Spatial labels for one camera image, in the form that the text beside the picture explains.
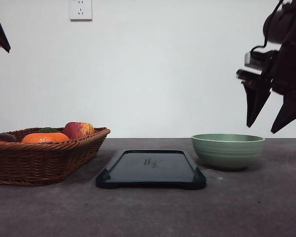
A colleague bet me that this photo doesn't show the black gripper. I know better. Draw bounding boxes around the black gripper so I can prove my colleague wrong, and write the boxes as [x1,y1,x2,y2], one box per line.
[237,15,296,134]

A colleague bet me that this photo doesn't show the light green ceramic bowl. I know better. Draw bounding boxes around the light green ceramic bowl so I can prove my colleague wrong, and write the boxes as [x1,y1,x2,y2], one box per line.
[191,133,265,170]

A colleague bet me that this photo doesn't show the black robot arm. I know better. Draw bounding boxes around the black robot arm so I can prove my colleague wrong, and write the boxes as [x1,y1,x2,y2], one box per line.
[236,0,296,133]

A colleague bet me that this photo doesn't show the brown wicker basket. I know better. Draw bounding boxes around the brown wicker basket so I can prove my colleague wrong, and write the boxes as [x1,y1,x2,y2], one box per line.
[0,127,111,186]

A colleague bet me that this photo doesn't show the dark purple fruit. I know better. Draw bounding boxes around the dark purple fruit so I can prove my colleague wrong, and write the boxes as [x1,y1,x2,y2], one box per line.
[0,133,16,142]

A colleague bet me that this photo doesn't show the green fruit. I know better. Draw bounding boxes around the green fruit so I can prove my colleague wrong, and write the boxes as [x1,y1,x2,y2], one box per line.
[37,127,60,133]

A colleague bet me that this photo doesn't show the orange tangerine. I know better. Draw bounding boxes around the orange tangerine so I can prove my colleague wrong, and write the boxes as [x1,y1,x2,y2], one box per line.
[22,133,70,143]

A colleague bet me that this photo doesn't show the red yellow apple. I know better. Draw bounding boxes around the red yellow apple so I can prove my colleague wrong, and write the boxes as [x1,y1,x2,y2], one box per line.
[64,121,95,139]

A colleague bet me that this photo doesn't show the dark teal rectangular tray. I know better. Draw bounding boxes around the dark teal rectangular tray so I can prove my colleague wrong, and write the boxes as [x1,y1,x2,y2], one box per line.
[96,150,207,190]

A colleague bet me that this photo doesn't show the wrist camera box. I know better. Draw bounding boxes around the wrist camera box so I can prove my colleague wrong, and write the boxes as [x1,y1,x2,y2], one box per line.
[245,50,279,68]

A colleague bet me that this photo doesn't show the white wall socket left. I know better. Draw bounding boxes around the white wall socket left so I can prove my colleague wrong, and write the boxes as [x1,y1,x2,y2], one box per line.
[70,0,93,22]

